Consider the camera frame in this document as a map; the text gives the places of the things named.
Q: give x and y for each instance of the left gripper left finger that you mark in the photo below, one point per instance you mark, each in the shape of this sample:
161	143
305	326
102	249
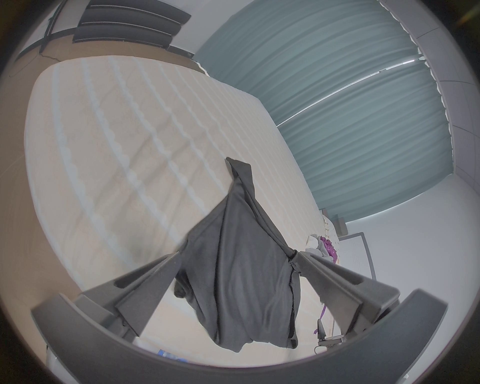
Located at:
150	288

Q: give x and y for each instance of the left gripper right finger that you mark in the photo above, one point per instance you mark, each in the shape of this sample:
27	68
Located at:
337	296

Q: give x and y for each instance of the black T-shirt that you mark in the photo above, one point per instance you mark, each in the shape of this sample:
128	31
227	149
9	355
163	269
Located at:
243	270

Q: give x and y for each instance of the bed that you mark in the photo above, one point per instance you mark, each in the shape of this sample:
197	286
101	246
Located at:
112	150

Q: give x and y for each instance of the purple satin garment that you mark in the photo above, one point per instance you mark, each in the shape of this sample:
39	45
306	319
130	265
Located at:
330	249

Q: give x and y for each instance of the grey garment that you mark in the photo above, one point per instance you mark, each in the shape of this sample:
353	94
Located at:
323	250

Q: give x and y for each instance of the white garment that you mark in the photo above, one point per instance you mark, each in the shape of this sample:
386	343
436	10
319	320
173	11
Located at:
314	243

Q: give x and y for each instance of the white printed pillow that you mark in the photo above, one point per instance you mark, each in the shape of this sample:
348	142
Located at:
330	228

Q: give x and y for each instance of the grey bedside table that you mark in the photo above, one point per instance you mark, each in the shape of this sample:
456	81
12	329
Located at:
341	225

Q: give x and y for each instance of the black padded bench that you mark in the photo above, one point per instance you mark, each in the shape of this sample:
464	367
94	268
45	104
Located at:
123	26

